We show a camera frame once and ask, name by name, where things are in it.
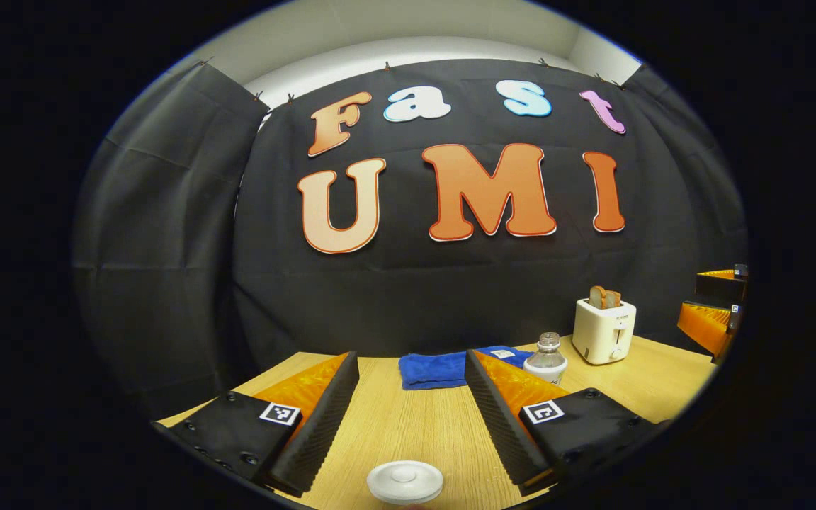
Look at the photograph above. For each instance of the black backdrop cloth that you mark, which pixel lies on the black backdrop cloth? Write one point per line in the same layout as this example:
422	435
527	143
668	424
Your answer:
202	248

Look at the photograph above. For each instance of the blue towel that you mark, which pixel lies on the blue towel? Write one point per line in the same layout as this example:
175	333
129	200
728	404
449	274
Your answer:
433	370

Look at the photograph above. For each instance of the white teacup lid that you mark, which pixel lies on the white teacup lid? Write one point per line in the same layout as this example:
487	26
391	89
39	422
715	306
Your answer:
404	482

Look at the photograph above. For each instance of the clear water bottle green label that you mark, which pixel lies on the clear water bottle green label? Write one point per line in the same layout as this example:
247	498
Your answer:
548	363

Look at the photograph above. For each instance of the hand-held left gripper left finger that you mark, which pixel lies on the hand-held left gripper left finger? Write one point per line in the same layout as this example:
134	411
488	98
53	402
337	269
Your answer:
316	432

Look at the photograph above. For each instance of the white toaster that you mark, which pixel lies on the white toaster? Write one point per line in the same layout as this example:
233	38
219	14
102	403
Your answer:
603	333

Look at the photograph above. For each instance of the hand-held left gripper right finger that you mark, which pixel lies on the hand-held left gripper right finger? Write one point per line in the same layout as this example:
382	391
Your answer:
500	432

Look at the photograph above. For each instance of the toast slice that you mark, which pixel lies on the toast slice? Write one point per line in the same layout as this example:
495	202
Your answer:
614	299
598	297

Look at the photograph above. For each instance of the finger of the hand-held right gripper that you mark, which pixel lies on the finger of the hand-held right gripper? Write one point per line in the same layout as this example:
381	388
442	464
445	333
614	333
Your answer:
723	283
709	327

